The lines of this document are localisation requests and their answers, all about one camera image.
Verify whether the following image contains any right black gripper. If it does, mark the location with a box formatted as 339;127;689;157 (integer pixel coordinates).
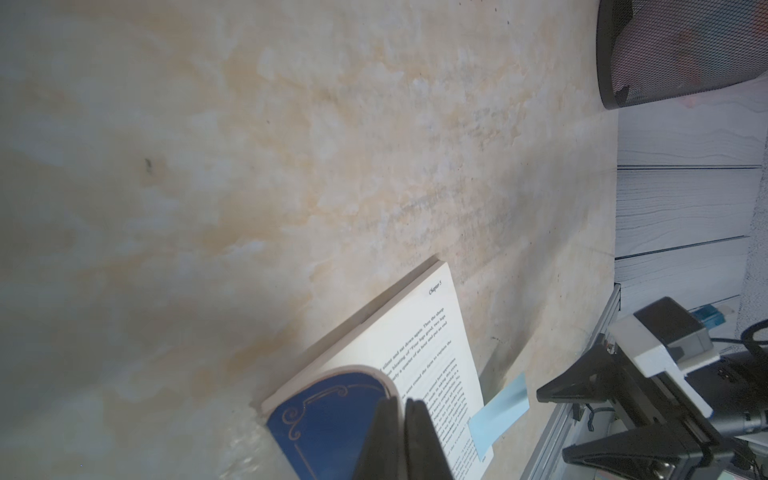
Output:
536;343;767;479

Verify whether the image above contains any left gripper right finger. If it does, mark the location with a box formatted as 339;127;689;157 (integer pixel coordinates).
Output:
404;399;453;480

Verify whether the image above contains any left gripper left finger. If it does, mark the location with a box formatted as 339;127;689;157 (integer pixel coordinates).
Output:
352;397;403;480

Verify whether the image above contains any blue sticky note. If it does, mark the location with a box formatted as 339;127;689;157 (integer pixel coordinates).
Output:
468;373;530;460

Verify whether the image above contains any Animal Farm paperback book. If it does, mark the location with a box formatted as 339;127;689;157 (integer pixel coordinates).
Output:
261;261;493;479

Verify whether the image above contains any black bin with plastic liner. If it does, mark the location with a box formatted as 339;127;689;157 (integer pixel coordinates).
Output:
596;1;767;110

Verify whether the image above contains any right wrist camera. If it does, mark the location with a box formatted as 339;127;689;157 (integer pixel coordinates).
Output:
608;297;721;419

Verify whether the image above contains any front aluminium rail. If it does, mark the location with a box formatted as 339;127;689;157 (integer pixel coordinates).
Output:
521;283;621;480

